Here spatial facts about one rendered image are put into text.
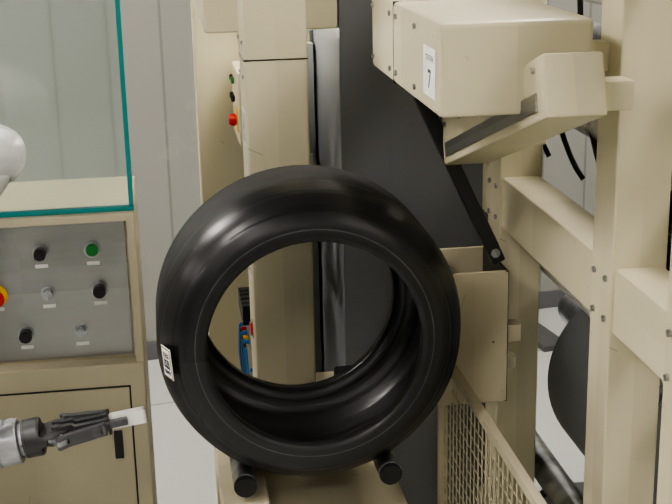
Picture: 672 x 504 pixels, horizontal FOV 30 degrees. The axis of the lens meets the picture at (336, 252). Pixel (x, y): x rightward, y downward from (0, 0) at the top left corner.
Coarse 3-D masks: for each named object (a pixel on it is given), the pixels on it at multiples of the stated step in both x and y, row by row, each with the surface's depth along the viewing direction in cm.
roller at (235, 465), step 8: (232, 464) 244; (240, 464) 242; (232, 472) 242; (240, 472) 239; (248, 472) 239; (240, 480) 237; (248, 480) 237; (256, 480) 239; (240, 488) 237; (248, 488) 238; (256, 488) 238; (240, 496) 238; (248, 496) 238
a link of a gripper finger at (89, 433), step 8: (96, 424) 238; (104, 424) 238; (72, 432) 236; (80, 432) 236; (88, 432) 237; (96, 432) 237; (56, 440) 234; (64, 440) 235; (72, 440) 236; (80, 440) 237; (88, 440) 237; (64, 448) 235
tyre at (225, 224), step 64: (256, 192) 229; (320, 192) 226; (384, 192) 242; (192, 256) 226; (256, 256) 224; (384, 256) 227; (192, 320) 226; (448, 320) 234; (192, 384) 229; (256, 384) 261; (320, 384) 264; (384, 384) 262; (256, 448) 235; (320, 448) 236; (384, 448) 240
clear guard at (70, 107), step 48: (0, 0) 276; (48, 0) 277; (96, 0) 279; (0, 48) 279; (48, 48) 280; (96, 48) 282; (0, 96) 282; (48, 96) 283; (96, 96) 285; (48, 144) 286; (96, 144) 288; (48, 192) 289; (96, 192) 291
